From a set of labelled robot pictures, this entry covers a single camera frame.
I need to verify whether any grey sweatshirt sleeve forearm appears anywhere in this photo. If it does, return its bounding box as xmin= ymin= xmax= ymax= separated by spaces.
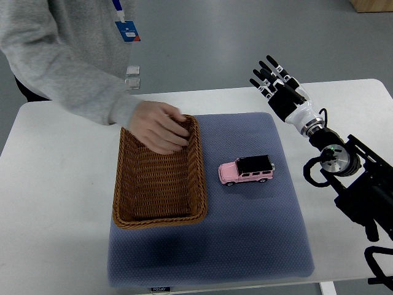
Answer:
xmin=0 ymin=0 xmax=145 ymax=126

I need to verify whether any brown wicker basket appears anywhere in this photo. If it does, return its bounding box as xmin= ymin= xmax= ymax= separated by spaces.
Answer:
xmin=112 ymin=115 xmax=208 ymax=230

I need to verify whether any blue-grey padded mat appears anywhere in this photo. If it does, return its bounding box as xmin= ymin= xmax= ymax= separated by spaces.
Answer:
xmin=107 ymin=112 xmax=314 ymax=288

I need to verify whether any person's bare hand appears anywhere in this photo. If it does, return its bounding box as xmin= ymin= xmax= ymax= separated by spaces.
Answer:
xmin=128 ymin=101 xmax=189 ymax=155

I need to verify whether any pink toy car black roof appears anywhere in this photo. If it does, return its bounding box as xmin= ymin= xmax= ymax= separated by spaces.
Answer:
xmin=218 ymin=155 xmax=275 ymax=186

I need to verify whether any wooden box corner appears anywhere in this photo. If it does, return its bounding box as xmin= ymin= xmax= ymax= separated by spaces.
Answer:
xmin=349 ymin=0 xmax=393 ymax=13

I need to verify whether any grey sweatshirt torso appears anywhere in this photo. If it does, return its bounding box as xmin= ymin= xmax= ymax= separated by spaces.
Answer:
xmin=0 ymin=0 xmax=138 ymax=102

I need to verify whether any black cable loop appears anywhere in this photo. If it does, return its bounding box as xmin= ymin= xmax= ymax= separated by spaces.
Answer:
xmin=364 ymin=245 xmax=393 ymax=292

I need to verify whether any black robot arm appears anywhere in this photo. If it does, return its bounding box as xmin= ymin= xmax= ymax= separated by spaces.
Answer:
xmin=250 ymin=56 xmax=392 ymax=242

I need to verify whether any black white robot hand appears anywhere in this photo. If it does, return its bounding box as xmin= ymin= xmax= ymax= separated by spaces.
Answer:
xmin=249 ymin=55 xmax=324 ymax=135

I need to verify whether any blue id badge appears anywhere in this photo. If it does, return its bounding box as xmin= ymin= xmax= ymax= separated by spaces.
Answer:
xmin=112 ymin=0 xmax=141 ymax=42

